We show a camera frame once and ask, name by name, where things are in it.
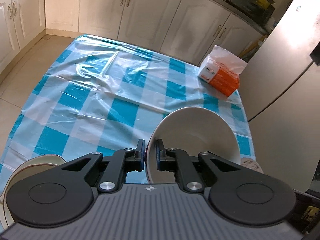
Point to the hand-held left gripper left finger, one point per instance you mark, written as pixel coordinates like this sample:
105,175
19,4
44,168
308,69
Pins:
140,155

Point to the orange tissue pack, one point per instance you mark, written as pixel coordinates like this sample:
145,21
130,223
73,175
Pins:
222,80

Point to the plain white plate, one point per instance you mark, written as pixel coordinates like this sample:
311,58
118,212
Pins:
3,212

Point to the silver refrigerator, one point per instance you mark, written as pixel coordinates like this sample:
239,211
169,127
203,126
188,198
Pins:
287,80

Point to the red patterned bowl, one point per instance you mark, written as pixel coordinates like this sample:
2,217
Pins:
195,135

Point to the blue checked plastic tablecloth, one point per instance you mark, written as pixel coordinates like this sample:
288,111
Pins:
100,92

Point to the white kitchen base cabinets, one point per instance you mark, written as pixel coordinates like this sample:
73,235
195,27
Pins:
150,17

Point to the blue cartoon bowl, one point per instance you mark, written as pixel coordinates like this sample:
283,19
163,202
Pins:
251,165

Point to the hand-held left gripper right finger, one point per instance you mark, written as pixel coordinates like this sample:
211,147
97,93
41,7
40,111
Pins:
159,155

